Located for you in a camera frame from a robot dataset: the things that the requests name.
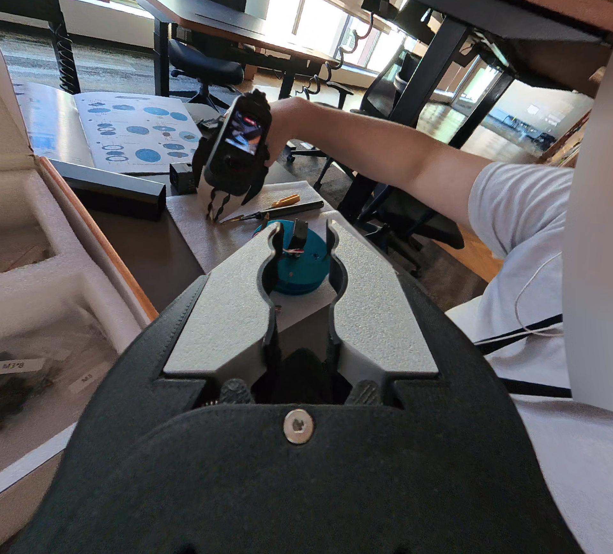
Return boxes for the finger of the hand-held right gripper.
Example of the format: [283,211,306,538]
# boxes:
[215,187,251,225]
[196,176,218,223]

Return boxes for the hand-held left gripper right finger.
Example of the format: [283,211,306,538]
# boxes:
[326,219,440,405]

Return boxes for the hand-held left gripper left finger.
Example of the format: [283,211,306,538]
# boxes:
[162,221,285,387]

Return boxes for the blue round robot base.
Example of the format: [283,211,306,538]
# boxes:
[253,221,331,297]

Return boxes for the person's right forearm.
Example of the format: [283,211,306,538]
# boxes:
[306,101,489,234]

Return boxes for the person's right hand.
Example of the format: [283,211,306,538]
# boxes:
[266,96,318,167]

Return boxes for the black screwdriver bit case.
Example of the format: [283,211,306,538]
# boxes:
[170,161,202,195]

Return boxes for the white foam sheet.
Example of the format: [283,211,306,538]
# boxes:
[165,182,400,349]

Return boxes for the black precision screwdriver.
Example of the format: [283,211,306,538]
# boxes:
[221,199,325,225]

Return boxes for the orange cardboard box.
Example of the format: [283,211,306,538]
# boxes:
[0,51,161,497]

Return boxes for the dark rectangular case sleeve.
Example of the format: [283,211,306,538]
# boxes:
[50,158,167,221]

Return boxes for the instruction manual with blue pictures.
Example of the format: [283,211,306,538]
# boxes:
[19,82,226,176]

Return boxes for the blue office chair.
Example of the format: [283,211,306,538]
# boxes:
[168,39,245,109]

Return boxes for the black mesh office chair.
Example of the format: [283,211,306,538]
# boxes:
[330,43,422,123]

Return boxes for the plastic bag of screws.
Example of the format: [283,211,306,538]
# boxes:
[0,310,120,425]

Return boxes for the black cable spine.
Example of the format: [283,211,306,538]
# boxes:
[50,22,82,95]
[302,12,379,95]

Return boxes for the black lanyard strap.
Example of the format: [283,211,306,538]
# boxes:
[474,314,573,399]

